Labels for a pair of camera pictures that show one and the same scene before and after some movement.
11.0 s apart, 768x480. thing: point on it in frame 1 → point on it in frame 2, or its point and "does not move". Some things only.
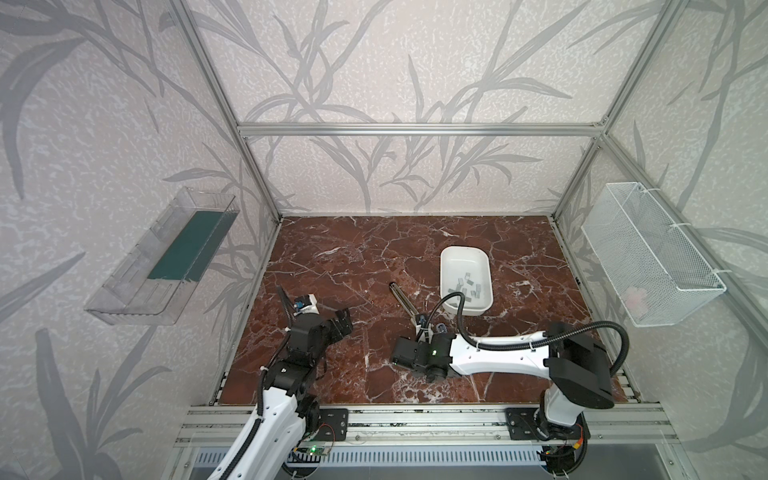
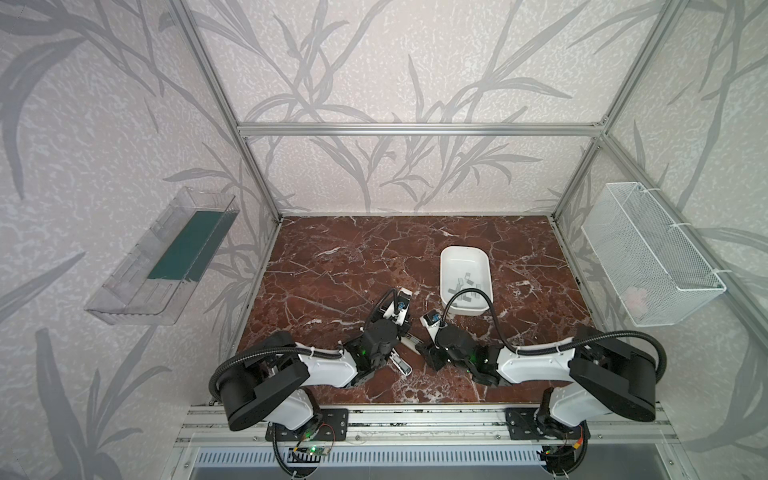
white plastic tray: x=466 y=271 does not move
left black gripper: x=313 y=321 → x=390 y=335
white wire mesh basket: x=657 y=275 does not move
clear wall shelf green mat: x=152 y=278 does not move
